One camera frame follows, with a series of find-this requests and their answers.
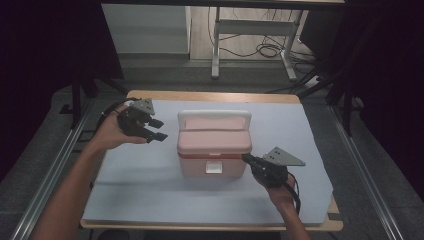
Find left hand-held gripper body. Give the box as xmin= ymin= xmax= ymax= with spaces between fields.
xmin=116 ymin=97 xmax=156 ymax=138

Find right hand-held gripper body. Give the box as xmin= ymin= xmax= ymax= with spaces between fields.
xmin=251 ymin=146 xmax=307 ymax=190

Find pink plastic box white handle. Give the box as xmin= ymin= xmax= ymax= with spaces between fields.
xmin=176 ymin=109 xmax=253 ymax=179

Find person's right hand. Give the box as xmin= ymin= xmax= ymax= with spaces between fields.
xmin=255 ymin=173 xmax=298 ymax=210

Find person's left hand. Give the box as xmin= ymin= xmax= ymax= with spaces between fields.
xmin=88 ymin=106 xmax=149 ymax=154

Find large pale table mat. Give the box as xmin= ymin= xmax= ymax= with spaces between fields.
xmin=81 ymin=99 xmax=334 ymax=226

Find black stand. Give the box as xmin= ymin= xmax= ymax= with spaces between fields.
xmin=297 ymin=63 xmax=365 ymax=138
xmin=59 ymin=74 xmax=130 ymax=130

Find wooden table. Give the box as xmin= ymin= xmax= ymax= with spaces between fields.
xmin=79 ymin=89 xmax=345 ymax=233

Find white panel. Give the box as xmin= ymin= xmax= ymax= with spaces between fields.
xmin=101 ymin=3 xmax=192 ymax=55

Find white power strip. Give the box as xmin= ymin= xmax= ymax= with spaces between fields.
xmin=304 ymin=75 xmax=323 ymax=89

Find dark curtain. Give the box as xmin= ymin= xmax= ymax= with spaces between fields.
xmin=299 ymin=0 xmax=424 ymax=203
xmin=0 ymin=0 xmax=125 ymax=183

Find white-framed desk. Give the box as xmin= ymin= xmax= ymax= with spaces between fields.
xmin=101 ymin=0 xmax=346 ymax=82

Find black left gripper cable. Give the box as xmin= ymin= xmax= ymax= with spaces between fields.
xmin=95 ymin=97 xmax=141 ymax=132

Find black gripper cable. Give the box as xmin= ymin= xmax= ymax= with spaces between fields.
xmin=95 ymin=97 xmax=141 ymax=132
xmin=284 ymin=171 xmax=302 ymax=215

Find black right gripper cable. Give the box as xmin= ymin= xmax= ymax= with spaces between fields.
xmin=284 ymin=171 xmax=302 ymax=215

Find aluminium rail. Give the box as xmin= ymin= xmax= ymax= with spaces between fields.
xmin=327 ymin=104 xmax=405 ymax=240
xmin=9 ymin=99 xmax=97 ymax=240

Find black floor cables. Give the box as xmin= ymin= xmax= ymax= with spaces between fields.
xmin=207 ymin=6 xmax=318 ymax=63

